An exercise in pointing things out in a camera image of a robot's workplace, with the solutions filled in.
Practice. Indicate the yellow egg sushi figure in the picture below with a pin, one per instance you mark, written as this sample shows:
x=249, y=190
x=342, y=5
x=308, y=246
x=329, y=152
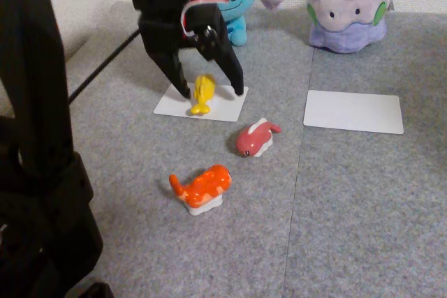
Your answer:
x=203, y=90

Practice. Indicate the orange shrimp sushi figure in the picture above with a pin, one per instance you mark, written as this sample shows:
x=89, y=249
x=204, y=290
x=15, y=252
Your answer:
x=206, y=186

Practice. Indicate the red tuna sushi figure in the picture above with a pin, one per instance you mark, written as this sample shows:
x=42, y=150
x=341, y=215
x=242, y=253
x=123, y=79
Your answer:
x=255, y=139

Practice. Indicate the purple Goomy plush toy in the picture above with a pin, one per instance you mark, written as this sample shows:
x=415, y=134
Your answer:
x=349, y=15

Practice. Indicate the white rectangular card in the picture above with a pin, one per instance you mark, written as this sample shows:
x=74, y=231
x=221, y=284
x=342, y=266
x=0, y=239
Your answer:
x=353, y=112
x=227, y=109

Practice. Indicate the grey carpet tile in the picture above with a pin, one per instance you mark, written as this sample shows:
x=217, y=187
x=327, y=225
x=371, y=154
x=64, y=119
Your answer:
x=366, y=235
x=195, y=252

